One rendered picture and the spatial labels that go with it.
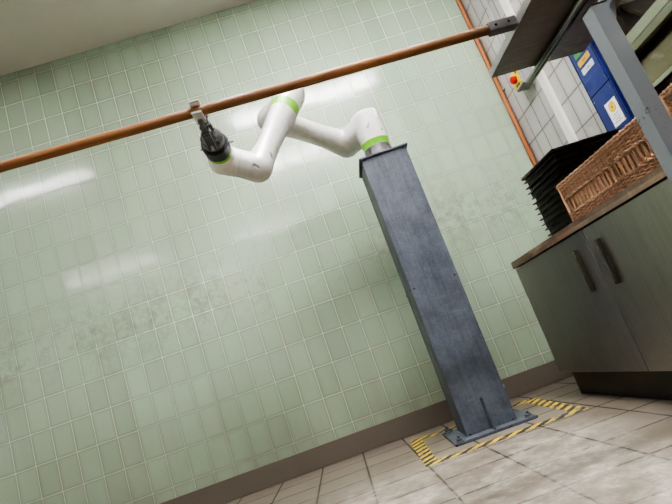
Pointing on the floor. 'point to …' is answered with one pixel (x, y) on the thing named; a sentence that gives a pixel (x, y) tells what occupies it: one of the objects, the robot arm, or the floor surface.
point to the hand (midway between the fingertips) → (197, 112)
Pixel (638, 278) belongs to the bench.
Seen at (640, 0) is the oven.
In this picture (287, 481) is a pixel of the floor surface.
